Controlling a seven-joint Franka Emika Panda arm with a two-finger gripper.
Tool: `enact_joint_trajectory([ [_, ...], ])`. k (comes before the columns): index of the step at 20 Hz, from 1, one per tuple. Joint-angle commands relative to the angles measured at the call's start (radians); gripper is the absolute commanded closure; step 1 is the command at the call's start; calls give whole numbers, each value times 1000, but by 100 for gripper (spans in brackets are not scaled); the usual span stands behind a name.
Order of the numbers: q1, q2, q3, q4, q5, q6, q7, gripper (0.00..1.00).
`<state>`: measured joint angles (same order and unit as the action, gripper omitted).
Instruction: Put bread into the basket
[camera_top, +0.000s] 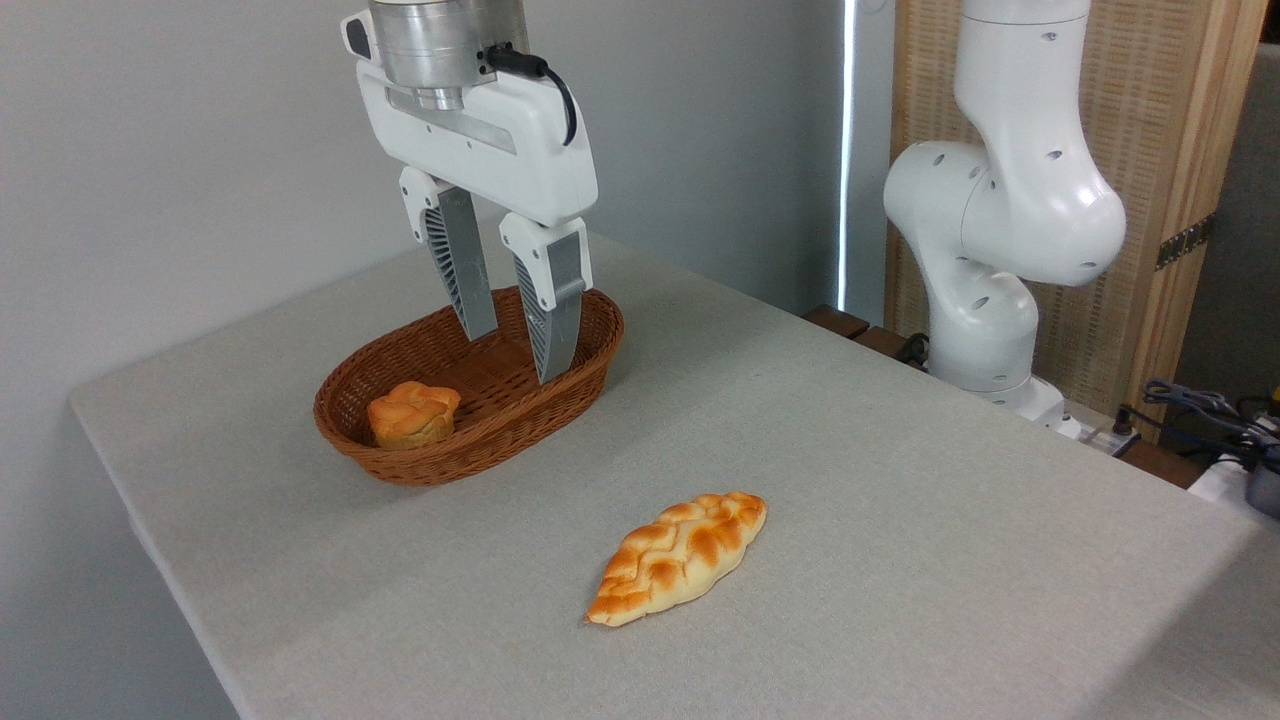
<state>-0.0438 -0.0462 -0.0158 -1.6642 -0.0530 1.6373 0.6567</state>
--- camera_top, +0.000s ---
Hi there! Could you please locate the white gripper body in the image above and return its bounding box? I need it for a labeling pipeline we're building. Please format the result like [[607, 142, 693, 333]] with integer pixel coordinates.
[[340, 10, 599, 229]]

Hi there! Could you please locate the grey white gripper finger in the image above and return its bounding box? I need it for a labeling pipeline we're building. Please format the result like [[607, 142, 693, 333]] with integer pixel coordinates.
[[400, 167, 499, 342], [499, 212, 593, 385]]

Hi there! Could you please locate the long braided bread loaf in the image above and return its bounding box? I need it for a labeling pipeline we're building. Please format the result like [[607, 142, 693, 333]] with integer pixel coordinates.
[[586, 491, 769, 628]]

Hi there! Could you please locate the brown wicker oval basket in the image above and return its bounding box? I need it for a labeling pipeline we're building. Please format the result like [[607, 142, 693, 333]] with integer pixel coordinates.
[[313, 286, 625, 488]]

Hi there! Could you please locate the round golden bread bun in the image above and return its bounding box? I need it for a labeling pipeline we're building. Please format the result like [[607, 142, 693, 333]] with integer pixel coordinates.
[[366, 381, 462, 450]]

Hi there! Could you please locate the dark wooden board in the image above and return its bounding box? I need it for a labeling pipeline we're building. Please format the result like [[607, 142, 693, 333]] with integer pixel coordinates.
[[803, 305, 931, 371]]

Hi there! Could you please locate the grey linen tablecloth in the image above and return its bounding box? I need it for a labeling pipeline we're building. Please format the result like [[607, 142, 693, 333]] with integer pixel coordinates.
[[68, 215, 1280, 720]]

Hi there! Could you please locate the metal screen hinge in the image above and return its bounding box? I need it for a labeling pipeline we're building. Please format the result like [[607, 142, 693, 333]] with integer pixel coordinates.
[[1156, 213, 1216, 271]]

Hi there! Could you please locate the wooden woven folding screen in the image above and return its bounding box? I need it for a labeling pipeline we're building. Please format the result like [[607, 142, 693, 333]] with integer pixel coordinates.
[[885, 0, 1269, 441]]

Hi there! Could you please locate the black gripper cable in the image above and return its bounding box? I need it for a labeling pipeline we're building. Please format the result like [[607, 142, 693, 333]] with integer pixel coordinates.
[[487, 44, 579, 147]]

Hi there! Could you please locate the bundle of dark cables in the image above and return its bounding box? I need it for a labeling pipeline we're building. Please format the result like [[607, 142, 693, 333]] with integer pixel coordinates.
[[1115, 380, 1280, 471]]

